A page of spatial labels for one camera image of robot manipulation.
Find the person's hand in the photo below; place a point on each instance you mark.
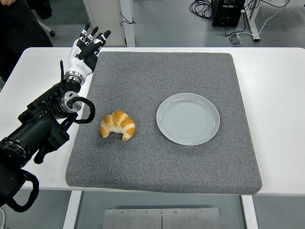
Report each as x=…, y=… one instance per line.
x=5, y=2

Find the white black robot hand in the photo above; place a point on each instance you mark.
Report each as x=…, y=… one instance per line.
x=76, y=62

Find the golden croissant bread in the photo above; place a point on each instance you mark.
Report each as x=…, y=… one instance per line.
x=119, y=119

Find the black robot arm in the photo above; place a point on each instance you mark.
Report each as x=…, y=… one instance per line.
x=35, y=128

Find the grey round plate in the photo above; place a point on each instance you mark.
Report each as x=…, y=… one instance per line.
x=188, y=119

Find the grey metal plate with screws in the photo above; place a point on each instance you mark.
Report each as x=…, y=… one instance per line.
x=162, y=218

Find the person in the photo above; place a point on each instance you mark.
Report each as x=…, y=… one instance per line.
x=19, y=31

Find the office chair with caster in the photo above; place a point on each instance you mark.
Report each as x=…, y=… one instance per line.
x=47, y=29

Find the white cabinet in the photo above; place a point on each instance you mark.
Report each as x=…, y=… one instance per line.
x=104, y=19

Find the grey felt mat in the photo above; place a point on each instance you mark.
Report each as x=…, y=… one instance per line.
x=152, y=78

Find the white table leg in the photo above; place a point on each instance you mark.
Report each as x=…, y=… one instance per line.
x=71, y=210
x=250, y=212

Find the black computer tower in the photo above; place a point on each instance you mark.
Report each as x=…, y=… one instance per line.
x=226, y=14

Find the grey floor pedal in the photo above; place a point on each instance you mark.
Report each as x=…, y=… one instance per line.
x=236, y=40

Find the white desk leg with foot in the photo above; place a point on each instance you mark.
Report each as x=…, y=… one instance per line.
x=253, y=21

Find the white desk post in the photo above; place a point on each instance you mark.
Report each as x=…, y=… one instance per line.
x=129, y=35

